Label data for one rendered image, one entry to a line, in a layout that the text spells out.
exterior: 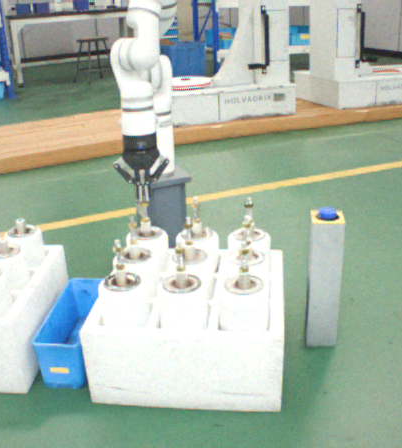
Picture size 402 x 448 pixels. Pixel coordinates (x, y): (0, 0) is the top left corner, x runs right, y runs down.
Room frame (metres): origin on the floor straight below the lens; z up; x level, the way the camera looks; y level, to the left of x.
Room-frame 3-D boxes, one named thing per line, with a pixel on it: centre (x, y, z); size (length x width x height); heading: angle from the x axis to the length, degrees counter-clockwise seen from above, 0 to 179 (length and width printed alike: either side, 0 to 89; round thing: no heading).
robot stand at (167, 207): (1.52, 0.12, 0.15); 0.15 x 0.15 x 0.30; 22
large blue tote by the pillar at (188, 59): (5.80, 0.17, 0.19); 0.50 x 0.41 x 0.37; 26
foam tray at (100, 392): (1.07, 0.03, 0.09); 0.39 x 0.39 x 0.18; 83
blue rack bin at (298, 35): (6.70, -1.17, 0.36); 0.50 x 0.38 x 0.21; 20
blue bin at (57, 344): (1.10, 0.30, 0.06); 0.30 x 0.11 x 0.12; 174
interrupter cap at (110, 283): (0.97, 0.16, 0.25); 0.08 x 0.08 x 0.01
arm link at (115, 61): (1.21, 0.14, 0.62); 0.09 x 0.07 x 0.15; 57
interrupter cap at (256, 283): (0.94, -0.07, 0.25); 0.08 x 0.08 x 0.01
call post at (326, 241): (1.11, -0.27, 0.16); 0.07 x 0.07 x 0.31; 83
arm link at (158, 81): (1.52, 0.12, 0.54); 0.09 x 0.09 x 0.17; 23
